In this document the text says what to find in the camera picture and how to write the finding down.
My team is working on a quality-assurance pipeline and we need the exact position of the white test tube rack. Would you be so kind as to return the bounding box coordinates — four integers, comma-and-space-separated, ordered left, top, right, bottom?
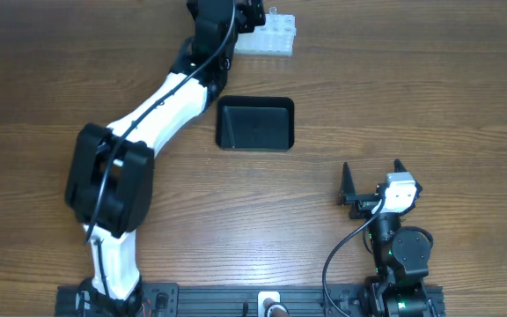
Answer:
234, 12, 298, 57

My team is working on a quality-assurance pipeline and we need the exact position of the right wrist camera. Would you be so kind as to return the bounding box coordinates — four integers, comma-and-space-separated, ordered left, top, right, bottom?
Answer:
378, 171, 418, 216

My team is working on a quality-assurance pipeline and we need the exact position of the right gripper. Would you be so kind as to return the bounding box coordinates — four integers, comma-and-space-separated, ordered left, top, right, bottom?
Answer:
337, 158, 408, 220

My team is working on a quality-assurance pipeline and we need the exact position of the mounting rail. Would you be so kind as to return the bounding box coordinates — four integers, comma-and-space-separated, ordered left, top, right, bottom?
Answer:
55, 282, 446, 317

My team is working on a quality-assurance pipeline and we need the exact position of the black tray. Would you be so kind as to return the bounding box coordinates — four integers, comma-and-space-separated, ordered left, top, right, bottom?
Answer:
215, 94, 296, 153

